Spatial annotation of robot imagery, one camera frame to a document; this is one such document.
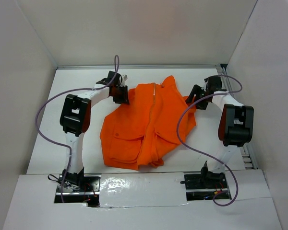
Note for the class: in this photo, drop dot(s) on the orange jacket with pink lining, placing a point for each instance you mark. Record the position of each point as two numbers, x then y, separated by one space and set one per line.
155 122

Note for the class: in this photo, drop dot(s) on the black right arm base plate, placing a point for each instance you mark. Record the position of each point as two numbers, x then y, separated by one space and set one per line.
198 189

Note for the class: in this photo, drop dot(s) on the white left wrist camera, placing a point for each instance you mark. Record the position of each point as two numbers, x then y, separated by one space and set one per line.
122 80

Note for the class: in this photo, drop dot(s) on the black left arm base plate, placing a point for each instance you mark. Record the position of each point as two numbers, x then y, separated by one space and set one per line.
87 193

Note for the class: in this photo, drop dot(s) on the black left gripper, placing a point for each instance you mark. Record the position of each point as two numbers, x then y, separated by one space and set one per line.
124 98

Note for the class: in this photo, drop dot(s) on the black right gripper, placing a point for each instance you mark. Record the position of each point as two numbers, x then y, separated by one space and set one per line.
194 91

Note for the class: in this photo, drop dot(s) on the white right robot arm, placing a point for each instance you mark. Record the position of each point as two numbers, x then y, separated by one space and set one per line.
235 126

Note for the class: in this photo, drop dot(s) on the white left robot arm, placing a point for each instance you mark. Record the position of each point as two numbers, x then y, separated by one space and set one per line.
75 120

